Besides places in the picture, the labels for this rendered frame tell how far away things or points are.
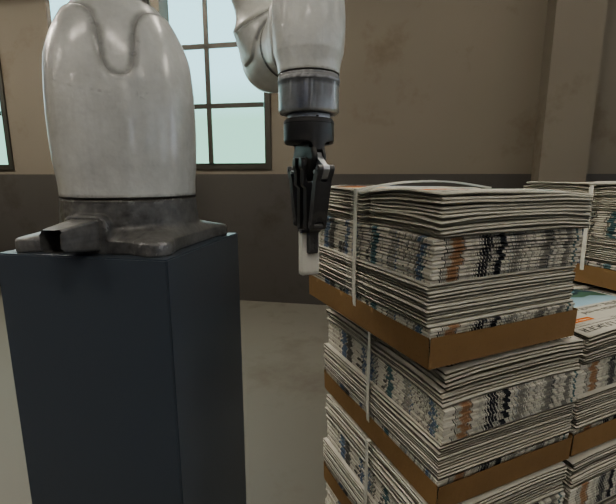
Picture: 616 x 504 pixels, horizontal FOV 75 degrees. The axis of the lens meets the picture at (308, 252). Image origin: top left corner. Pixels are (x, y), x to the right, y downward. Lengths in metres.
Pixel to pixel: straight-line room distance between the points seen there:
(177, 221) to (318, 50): 0.30
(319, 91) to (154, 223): 0.29
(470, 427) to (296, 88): 0.53
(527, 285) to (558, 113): 2.74
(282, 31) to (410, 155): 2.73
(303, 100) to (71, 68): 0.28
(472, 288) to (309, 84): 0.35
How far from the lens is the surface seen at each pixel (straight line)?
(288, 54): 0.61
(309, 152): 0.59
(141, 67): 0.49
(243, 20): 0.75
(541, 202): 0.64
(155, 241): 0.44
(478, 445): 0.70
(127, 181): 0.47
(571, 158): 3.36
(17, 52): 4.71
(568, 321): 0.74
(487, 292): 0.60
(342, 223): 0.71
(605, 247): 1.11
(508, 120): 3.42
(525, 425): 0.76
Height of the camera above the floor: 1.08
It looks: 11 degrees down
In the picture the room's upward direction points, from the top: straight up
